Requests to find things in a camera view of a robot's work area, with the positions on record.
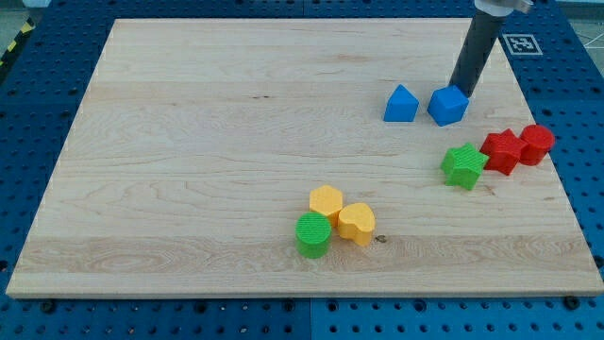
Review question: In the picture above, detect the blue cube block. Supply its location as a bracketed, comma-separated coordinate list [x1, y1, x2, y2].
[428, 85, 469, 127]

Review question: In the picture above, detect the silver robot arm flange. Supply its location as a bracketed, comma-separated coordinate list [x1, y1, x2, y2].
[474, 0, 534, 17]

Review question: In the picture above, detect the blue triangle block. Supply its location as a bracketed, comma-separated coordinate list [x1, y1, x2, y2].
[383, 84, 419, 123]

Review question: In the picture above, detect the yellow hexagon block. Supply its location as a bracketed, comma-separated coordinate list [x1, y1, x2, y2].
[309, 185, 344, 228]

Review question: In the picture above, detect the green cylinder block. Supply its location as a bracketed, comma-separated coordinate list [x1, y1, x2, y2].
[295, 212, 331, 259]

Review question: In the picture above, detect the yellow heart block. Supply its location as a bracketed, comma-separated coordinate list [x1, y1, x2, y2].
[337, 202, 376, 247]

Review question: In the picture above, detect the wooden board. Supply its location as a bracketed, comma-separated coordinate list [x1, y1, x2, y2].
[7, 19, 603, 299]

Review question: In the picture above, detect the green star block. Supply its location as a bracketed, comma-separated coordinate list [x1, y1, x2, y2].
[441, 143, 490, 191]

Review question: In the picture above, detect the red star block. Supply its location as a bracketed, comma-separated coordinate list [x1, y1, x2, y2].
[479, 128, 528, 176]

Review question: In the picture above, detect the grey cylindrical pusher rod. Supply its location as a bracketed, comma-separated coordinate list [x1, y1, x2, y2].
[449, 9, 506, 97]

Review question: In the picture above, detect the red cylinder block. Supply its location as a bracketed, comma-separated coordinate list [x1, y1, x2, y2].
[520, 125, 555, 166]

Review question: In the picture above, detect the white fiducial marker tag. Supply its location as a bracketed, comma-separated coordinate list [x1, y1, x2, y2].
[503, 33, 543, 56]

